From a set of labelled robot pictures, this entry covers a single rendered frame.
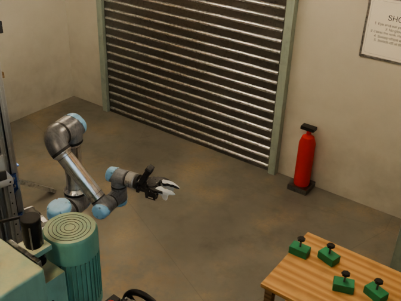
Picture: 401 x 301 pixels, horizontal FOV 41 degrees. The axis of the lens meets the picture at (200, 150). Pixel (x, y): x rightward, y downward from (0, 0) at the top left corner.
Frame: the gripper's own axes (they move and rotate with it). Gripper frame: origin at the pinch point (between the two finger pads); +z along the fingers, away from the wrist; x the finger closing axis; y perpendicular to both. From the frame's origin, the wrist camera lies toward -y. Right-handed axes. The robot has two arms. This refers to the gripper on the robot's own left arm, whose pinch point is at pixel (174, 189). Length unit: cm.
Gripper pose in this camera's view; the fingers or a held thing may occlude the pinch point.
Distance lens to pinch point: 242.1
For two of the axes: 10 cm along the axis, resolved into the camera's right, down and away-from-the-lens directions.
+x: -4.2, 5.5, -7.2
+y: 0.2, 8.0, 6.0
